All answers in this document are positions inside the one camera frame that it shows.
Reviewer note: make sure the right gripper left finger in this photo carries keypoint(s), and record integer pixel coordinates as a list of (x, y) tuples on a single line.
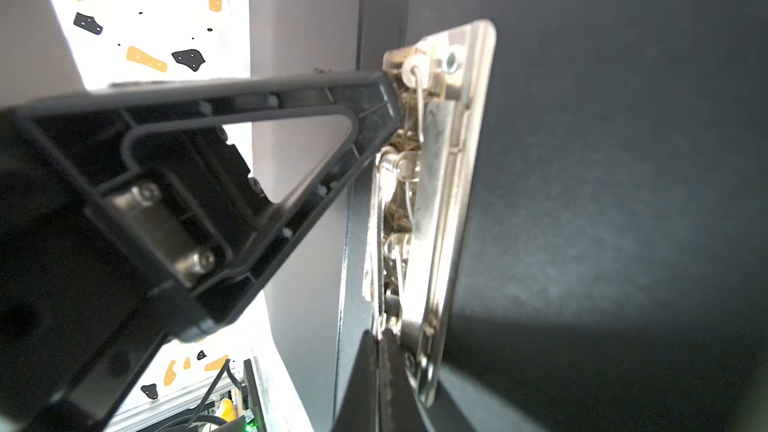
[(127, 219)]

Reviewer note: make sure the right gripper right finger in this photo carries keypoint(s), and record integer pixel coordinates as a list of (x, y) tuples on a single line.
[(379, 396)]

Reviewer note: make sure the orange folder black inside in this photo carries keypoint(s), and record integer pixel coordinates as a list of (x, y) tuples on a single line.
[(613, 271)]

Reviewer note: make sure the metal folder clip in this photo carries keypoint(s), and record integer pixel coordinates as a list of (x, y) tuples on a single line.
[(421, 185)]

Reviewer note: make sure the aluminium mounting rail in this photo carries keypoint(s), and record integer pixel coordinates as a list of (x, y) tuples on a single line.
[(174, 385)]

